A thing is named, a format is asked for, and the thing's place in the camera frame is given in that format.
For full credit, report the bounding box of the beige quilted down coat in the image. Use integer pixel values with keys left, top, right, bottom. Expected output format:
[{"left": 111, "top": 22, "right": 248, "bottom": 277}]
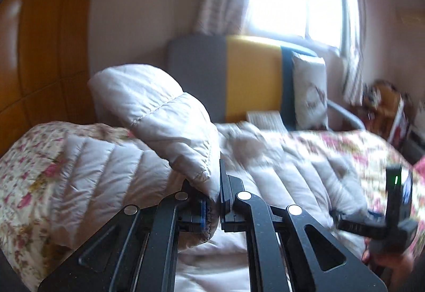
[{"left": 49, "top": 63, "right": 380, "bottom": 292}]

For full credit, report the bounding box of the person's right hand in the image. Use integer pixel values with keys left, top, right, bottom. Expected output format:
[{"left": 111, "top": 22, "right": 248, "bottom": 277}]
[{"left": 362, "top": 237, "right": 414, "bottom": 280}]

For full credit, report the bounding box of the wooden bedside shelf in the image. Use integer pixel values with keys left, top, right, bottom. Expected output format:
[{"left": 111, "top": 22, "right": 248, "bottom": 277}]
[{"left": 349, "top": 80, "right": 415, "bottom": 150}]

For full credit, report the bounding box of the white folded towel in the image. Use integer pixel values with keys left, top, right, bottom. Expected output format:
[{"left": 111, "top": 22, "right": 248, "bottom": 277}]
[{"left": 246, "top": 111, "right": 287, "bottom": 132}]

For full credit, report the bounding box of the floral bed quilt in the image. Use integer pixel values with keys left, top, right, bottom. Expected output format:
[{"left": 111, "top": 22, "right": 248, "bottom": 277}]
[{"left": 1, "top": 122, "right": 405, "bottom": 291}]

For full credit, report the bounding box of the white deer print pillow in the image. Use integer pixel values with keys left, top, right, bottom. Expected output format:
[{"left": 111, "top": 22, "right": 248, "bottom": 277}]
[{"left": 292, "top": 52, "right": 329, "bottom": 130}]

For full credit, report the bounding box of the right patterned curtain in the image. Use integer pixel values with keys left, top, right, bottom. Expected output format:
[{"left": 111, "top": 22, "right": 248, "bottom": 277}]
[{"left": 341, "top": 0, "right": 366, "bottom": 106}]

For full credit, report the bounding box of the grey yellow blue headboard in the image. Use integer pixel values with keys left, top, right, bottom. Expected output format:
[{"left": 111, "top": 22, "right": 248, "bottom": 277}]
[{"left": 167, "top": 34, "right": 317, "bottom": 131}]

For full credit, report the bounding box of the brown wooden wardrobe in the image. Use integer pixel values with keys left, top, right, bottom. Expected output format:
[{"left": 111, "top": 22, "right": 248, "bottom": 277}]
[{"left": 1, "top": 0, "right": 95, "bottom": 153}]

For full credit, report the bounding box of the grey metal bed rail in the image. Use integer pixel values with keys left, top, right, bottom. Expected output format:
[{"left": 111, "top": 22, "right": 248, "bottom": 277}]
[{"left": 327, "top": 99, "right": 366, "bottom": 130}]

